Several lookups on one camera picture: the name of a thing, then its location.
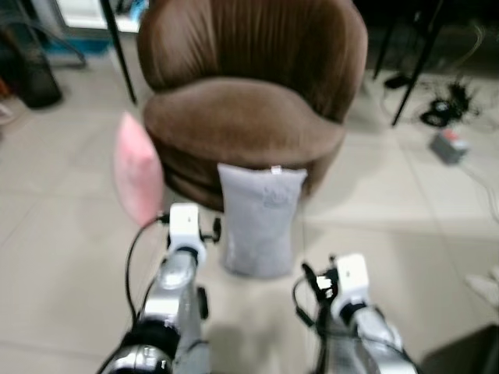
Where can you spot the grey pillow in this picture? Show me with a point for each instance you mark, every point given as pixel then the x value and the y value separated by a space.
pixel 261 222

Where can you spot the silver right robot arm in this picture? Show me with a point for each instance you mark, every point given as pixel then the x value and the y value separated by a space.
pixel 374 343

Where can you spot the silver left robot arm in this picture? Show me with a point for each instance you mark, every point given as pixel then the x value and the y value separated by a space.
pixel 173 300

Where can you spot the pink pillow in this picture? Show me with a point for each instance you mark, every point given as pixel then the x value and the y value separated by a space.
pixel 139 171

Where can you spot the brown round armchair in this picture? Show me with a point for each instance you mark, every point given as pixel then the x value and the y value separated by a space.
pixel 249 117

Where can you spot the robot left leg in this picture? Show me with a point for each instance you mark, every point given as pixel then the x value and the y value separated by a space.
pixel 199 358

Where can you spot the white crumpled cloth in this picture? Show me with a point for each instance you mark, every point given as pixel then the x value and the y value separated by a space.
pixel 485 288

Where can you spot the grey power strip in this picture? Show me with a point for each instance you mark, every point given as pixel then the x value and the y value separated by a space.
pixel 448 148

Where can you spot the black thin pole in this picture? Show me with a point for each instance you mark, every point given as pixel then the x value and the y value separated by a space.
pixel 118 54

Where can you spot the small black adapter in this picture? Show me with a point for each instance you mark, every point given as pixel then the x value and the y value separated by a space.
pixel 398 80

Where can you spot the black waste bin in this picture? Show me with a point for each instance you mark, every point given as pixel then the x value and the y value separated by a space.
pixel 39 82

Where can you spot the black slanted metal leg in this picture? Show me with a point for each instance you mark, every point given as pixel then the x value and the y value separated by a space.
pixel 417 66
pixel 387 48

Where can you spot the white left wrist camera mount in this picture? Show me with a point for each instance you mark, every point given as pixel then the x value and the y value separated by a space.
pixel 185 230

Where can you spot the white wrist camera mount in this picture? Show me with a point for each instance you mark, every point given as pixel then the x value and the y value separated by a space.
pixel 185 230
pixel 352 282

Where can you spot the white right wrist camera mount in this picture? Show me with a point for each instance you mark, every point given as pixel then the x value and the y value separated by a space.
pixel 352 282

